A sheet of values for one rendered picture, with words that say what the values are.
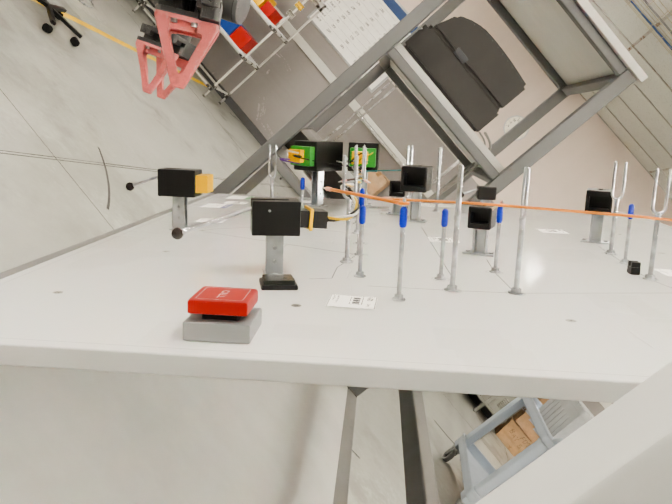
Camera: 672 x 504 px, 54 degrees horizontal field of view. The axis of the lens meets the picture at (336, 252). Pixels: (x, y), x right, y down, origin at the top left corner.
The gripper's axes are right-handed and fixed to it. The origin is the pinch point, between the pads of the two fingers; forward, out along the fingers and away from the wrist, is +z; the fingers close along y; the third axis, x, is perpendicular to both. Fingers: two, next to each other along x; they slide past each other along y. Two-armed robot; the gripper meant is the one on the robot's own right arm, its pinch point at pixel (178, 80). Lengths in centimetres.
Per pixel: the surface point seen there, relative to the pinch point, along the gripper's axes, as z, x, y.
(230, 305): 17.9, -9.0, -25.2
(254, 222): 13.9, -11.0, -2.0
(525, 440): 291, -408, 609
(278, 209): 11.9, -13.5, -1.9
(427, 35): -29, -51, 93
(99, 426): 42.3, 2.6, 1.0
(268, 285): 19.6, -13.4, -7.7
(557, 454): 10, -15, -65
